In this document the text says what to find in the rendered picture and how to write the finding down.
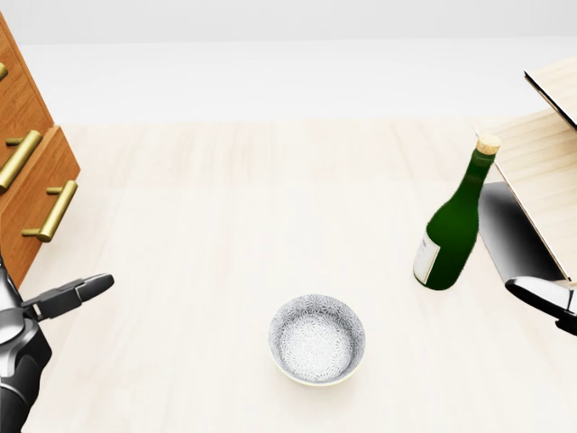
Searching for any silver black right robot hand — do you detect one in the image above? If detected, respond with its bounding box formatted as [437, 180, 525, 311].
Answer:
[504, 275, 577, 337]

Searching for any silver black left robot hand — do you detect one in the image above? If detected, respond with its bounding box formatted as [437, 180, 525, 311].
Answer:
[0, 253, 115, 410]

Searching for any large wooden drawer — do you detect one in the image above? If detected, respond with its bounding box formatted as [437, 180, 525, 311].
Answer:
[0, 125, 82, 290]

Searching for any wooden cabinet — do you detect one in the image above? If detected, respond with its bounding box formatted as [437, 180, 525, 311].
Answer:
[0, 11, 82, 290]

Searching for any green glass bottle with cork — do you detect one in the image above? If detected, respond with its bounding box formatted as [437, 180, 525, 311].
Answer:
[411, 134, 503, 291]

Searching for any pale wooden open box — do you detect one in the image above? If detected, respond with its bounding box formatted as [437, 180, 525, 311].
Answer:
[474, 55, 577, 290]

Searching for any patterned grey white bowl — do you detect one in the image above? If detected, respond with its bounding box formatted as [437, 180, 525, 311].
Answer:
[268, 293, 368, 389]

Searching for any brass handle with two posts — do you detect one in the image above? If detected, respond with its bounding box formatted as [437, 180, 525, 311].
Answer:
[21, 180, 79, 243]

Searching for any long brass drawer handle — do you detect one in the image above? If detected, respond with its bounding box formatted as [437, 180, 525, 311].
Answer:
[0, 130, 43, 196]

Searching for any wooden drawer with long handle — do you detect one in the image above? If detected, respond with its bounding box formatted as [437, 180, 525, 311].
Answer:
[0, 80, 56, 181]

